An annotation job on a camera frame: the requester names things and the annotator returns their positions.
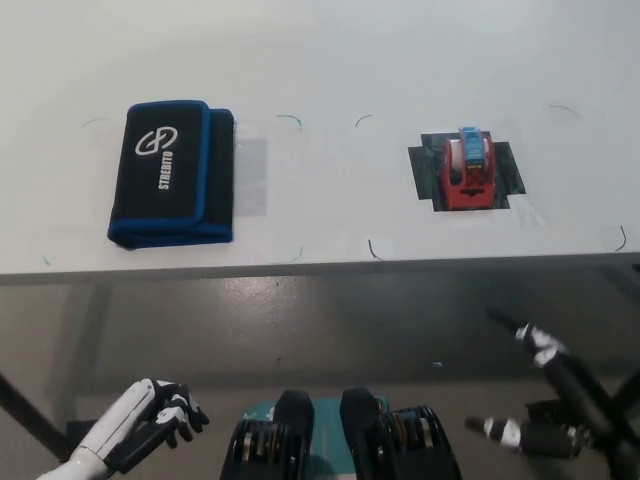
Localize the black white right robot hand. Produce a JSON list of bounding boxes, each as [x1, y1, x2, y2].
[[464, 306, 619, 460]]

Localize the black tape patch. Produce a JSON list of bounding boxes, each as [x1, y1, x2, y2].
[[407, 131, 527, 213]]

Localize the dark table foot plate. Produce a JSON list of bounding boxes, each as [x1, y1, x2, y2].
[[63, 418, 104, 451]]

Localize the black table leg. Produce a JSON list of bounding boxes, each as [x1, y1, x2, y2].
[[0, 368, 69, 464], [607, 367, 640, 416]]

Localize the black ribbed robot body block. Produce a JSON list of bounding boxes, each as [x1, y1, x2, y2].
[[339, 387, 462, 480], [219, 389, 316, 480]]

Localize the black robot legs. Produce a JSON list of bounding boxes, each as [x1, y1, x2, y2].
[[242, 394, 392, 480]]

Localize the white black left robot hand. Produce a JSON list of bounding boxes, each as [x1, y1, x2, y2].
[[78, 377, 211, 475]]

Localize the grey translucent tape patch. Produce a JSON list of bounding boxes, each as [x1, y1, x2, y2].
[[233, 136, 269, 219]]

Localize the red tape dispenser blue label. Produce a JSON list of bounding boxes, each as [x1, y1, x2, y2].
[[439, 124, 498, 211]]

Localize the black blue-trimmed Strebito notebook case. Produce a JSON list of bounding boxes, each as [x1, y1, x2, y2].
[[106, 100, 236, 250]]

